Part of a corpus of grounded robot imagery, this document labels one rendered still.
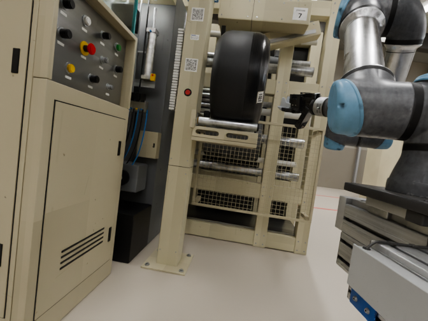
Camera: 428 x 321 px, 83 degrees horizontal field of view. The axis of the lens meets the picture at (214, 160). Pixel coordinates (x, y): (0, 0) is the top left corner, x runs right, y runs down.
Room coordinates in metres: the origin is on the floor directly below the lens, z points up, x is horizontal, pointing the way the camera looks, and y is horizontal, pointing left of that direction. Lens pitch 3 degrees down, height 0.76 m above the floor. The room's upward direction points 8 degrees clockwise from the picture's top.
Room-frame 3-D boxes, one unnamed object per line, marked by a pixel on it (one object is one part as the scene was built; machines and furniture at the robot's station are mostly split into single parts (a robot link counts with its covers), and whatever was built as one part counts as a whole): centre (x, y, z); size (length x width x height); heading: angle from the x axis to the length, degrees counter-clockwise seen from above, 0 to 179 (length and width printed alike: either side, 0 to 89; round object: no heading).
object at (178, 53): (1.49, 0.29, 1.19); 0.05 x 0.04 x 0.48; 174
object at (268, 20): (1.78, -0.21, 1.71); 0.61 x 0.25 x 0.15; 84
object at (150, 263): (1.51, 0.20, 0.01); 0.27 x 0.27 x 0.02; 84
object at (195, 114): (1.52, 0.12, 0.90); 0.40 x 0.03 x 0.10; 174
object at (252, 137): (1.36, -0.04, 0.83); 0.36 x 0.09 x 0.06; 84
